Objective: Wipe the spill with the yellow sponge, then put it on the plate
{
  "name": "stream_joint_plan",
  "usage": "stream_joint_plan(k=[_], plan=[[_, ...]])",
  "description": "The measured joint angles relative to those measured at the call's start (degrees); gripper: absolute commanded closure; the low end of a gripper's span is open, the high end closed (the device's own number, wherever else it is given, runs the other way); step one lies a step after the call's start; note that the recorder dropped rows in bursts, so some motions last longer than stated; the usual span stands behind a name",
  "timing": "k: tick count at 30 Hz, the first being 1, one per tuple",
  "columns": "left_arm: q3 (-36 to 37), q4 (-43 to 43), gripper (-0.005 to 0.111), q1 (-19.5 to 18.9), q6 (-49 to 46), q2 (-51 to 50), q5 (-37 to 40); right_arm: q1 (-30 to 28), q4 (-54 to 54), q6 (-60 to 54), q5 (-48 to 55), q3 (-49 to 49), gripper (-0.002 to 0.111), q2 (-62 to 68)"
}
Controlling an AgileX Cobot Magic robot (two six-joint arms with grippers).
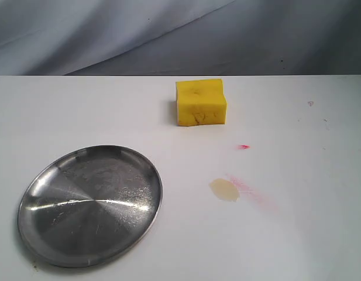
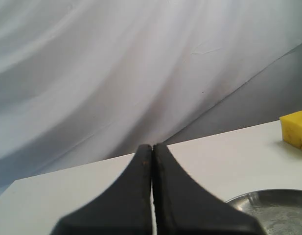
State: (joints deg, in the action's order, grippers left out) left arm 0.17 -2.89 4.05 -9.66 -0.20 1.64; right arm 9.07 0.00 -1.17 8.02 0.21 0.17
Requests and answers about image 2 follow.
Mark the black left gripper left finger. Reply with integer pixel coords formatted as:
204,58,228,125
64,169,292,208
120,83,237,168
51,144,153,235

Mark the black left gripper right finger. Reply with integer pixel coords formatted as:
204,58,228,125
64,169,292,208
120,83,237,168
153,143,264,235

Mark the yellow sponge block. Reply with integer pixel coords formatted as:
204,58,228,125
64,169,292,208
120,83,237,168
279,110,302,150

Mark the round steel plate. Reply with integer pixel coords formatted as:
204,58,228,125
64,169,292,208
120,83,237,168
227,189,302,235

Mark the white backdrop cloth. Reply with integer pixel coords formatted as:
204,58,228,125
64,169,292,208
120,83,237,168
0,0,302,195

